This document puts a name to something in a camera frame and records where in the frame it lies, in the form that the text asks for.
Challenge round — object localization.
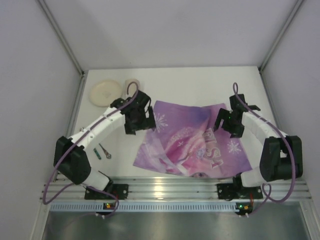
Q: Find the cream beige cup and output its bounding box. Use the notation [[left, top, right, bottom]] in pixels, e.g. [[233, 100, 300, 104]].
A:
[[123, 78, 140, 99]]

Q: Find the purple Elsa placemat cloth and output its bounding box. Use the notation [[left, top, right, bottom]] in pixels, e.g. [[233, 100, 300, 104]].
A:
[[133, 100, 252, 179]]

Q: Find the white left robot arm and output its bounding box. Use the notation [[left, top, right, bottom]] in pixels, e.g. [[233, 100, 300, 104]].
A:
[[53, 90, 156, 192]]

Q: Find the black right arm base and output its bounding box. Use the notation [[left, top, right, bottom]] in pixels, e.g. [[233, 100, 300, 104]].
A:
[[216, 183, 263, 201]]

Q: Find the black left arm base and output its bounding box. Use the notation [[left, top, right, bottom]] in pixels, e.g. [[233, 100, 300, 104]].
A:
[[84, 183, 129, 200]]

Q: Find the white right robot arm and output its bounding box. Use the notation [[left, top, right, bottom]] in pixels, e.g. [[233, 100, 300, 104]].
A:
[[213, 94, 303, 188]]

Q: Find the cream round plate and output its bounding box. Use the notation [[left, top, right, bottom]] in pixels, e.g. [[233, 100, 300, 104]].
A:
[[89, 79, 122, 107]]

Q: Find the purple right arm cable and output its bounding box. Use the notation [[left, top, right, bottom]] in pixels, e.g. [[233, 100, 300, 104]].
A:
[[232, 82, 297, 218]]

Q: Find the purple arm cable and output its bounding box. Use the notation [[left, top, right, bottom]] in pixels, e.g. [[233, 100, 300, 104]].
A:
[[42, 81, 141, 218], [232, 82, 297, 218]]

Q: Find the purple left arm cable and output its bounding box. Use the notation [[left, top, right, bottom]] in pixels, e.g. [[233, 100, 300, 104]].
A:
[[42, 81, 141, 218]]

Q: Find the pink fork patterned handle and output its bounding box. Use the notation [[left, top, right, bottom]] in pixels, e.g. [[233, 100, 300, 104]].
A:
[[99, 144, 112, 159]]

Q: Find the silver spoon green handle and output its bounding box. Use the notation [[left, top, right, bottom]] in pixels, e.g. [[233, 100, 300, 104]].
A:
[[93, 148, 102, 160]]

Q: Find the aluminium front rail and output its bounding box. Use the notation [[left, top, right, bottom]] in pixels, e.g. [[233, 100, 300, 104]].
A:
[[45, 177, 312, 201]]

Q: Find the slotted grey cable duct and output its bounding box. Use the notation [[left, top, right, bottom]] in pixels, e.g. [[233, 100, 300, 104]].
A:
[[50, 202, 250, 213]]

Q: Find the right aluminium frame post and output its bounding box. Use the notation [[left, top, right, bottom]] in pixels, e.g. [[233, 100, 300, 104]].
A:
[[258, 0, 305, 74]]

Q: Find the aluminium frame post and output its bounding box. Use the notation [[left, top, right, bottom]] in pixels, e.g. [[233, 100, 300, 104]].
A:
[[258, 0, 305, 74], [37, 0, 86, 76]]

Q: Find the left aluminium frame post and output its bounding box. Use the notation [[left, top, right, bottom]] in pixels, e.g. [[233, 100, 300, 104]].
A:
[[37, 0, 86, 76]]

